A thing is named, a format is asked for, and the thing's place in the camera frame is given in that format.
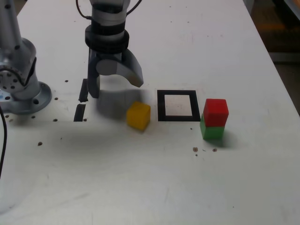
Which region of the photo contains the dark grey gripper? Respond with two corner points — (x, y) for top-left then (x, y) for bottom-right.
(87, 48), (144, 99)

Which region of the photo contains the yellow cube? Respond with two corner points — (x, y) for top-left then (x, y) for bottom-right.
(126, 101), (151, 131)

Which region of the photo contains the red cube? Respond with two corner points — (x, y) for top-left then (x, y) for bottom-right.
(203, 98), (229, 128)

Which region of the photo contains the green cube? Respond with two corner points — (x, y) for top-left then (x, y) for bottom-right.
(199, 113), (225, 141)

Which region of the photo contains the black tape square outline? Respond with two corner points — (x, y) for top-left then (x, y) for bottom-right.
(157, 90), (201, 122)

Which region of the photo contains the black tape strip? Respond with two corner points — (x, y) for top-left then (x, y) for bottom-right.
(73, 78), (89, 122)

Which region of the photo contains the black cable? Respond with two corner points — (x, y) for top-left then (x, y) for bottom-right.
(0, 0), (141, 179)

